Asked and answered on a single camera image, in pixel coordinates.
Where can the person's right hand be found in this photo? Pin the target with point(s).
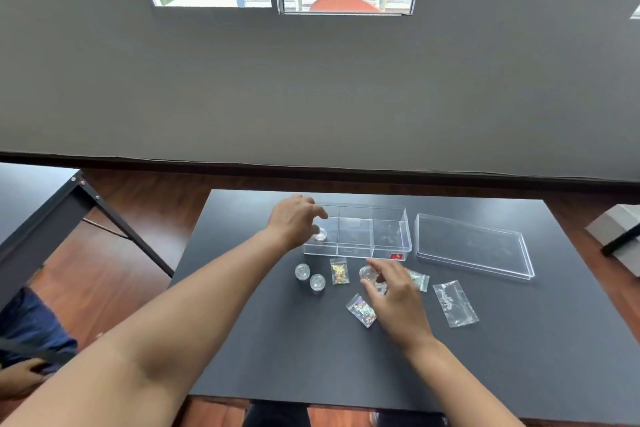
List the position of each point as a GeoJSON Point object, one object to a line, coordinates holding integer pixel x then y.
{"type": "Point", "coordinates": [400, 306]}

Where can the person's left hand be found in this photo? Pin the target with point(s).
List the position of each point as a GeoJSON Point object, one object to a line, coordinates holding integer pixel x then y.
{"type": "Point", "coordinates": [292, 221]}

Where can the person's left thumb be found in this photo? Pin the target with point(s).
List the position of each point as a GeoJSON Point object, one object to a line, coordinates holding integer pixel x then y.
{"type": "Point", "coordinates": [313, 230]}

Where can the person's right thumb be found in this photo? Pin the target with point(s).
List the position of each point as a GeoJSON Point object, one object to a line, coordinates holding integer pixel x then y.
{"type": "Point", "coordinates": [371, 290]}

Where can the small clear round jar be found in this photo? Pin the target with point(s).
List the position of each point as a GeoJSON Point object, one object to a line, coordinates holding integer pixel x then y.
{"type": "Point", "coordinates": [302, 271]}
{"type": "Point", "coordinates": [317, 283]}
{"type": "Point", "coordinates": [367, 273]}
{"type": "Point", "coordinates": [319, 236]}

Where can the person's left forearm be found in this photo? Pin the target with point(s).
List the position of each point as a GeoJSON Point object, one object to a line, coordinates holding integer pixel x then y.
{"type": "Point", "coordinates": [165, 326]}

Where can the person's right forearm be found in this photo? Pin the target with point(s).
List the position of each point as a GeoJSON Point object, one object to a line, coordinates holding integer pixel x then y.
{"type": "Point", "coordinates": [460, 386]}

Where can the small bag of holographic sequins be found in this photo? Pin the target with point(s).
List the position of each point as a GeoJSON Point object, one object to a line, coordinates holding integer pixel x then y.
{"type": "Point", "coordinates": [361, 310]}

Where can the small bag of gold sequins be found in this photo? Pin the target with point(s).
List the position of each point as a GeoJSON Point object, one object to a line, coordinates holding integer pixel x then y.
{"type": "Point", "coordinates": [339, 271]}

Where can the small bag of pale sequins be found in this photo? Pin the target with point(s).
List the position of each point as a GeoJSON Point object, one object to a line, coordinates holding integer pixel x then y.
{"type": "Point", "coordinates": [421, 280]}

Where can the clear plastic compartment box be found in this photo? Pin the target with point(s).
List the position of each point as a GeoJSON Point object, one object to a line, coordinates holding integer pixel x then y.
{"type": "Point", "coordinates": [370, 234]}

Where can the clear bag of white beads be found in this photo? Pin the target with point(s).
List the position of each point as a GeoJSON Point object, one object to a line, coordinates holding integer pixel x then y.
{"type": "Point", "coordinates": [455, 303]}

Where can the clear plastic box lid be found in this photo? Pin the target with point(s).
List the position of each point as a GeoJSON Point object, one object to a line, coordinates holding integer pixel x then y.
{"type": "Point", "coordinates": [472, 246]}

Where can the person's right leg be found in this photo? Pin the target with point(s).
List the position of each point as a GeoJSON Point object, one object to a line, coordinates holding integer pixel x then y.
{"type": "Point", "coordinates": [407, 420]}

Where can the person's leg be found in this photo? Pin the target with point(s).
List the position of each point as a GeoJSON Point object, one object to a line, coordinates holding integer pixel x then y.
{"type": "Point", "coordinates": [407, 420]}
{"type": "Point", "coordinates": [277, 415]}
{"type": "Point", "coordinates": [32, 324]}

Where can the person's left leg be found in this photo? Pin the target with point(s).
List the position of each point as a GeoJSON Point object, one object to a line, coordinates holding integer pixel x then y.
{"type": "Point", "coordinates": [277, 415]}

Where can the white box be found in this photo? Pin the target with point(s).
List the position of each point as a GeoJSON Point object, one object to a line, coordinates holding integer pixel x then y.
{"type": "Point", "coordinates": [617, 226]}

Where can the black metal bar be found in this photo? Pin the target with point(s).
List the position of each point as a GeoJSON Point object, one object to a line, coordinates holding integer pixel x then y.
{"type": "Point", "coordinates": [622, 240]}

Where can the black table with metal legs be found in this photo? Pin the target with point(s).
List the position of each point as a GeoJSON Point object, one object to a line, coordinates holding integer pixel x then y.
{"type": "Point", "coordinates": [35, 211]}

